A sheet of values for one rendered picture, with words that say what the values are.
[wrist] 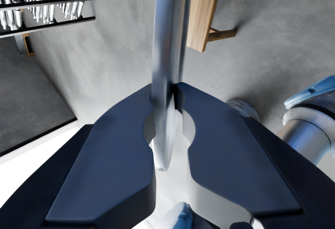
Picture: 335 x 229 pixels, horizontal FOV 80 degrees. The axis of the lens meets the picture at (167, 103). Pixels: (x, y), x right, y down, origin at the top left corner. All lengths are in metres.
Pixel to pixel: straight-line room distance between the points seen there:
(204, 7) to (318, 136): 0.68
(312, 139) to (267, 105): 0.89
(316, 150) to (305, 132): 0.03
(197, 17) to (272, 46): 0.44
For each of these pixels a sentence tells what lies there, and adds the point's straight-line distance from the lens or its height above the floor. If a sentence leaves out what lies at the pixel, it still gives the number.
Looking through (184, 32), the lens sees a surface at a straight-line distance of 0.29.
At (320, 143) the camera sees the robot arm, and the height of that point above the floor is 0.74.
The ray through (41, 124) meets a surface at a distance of 4.80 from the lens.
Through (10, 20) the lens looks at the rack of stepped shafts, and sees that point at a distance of 2.12.
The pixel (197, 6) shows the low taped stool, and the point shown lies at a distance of 0.97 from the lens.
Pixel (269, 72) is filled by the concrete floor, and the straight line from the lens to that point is 1.25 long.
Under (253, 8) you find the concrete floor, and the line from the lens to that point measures 1.21.
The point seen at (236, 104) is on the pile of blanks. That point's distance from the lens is 1.33.
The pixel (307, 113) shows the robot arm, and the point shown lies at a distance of 0.48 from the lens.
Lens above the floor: 1.11
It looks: 37 degrees down
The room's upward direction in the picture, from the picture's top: 121 degrees counter-clockwise
